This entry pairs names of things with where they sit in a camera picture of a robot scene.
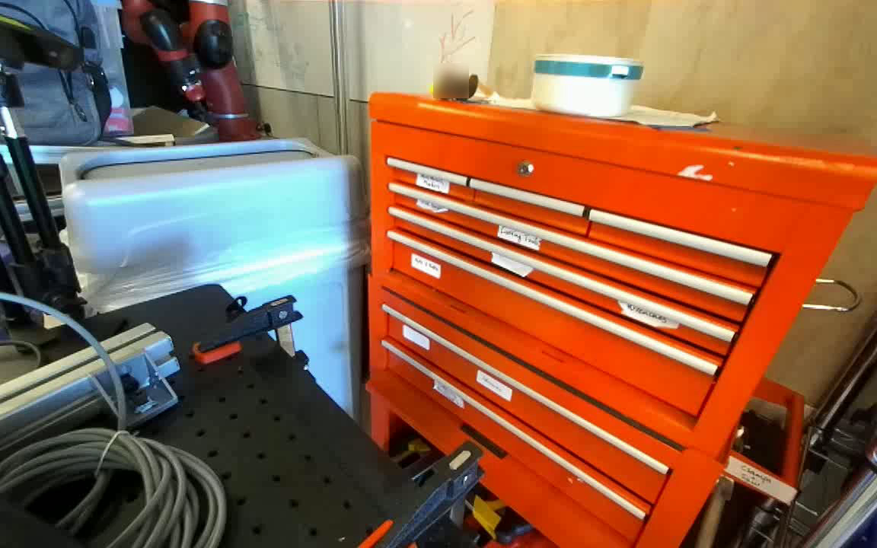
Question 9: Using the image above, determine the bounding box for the white translucent plastic bin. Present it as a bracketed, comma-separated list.
[59, 137, 371, 415]

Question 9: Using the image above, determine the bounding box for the grey coiled cable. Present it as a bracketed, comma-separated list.
[0, 287, 233, 548]

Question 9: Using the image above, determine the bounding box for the little brown bear toy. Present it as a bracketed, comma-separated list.
[429, 69, 481, 103]

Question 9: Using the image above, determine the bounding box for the chrome side handle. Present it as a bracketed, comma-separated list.
[801, 275, 866, 316]

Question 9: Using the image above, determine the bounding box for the black clamp with orange handle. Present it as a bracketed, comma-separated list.
[356, 439, 488, 548]
[190, 293, 311, 371]

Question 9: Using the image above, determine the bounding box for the aluminium extrusion rail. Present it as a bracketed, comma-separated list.
[0, 320, 182, 452]

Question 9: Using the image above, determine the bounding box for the white pot with teal band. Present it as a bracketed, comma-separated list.
[531, 52, 645, 119]

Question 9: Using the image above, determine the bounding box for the black camera tripod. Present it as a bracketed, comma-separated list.
[0, 59, 86, 330]

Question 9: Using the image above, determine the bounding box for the orange metal tool chest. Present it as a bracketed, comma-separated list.
[364, 89, 877, 548]

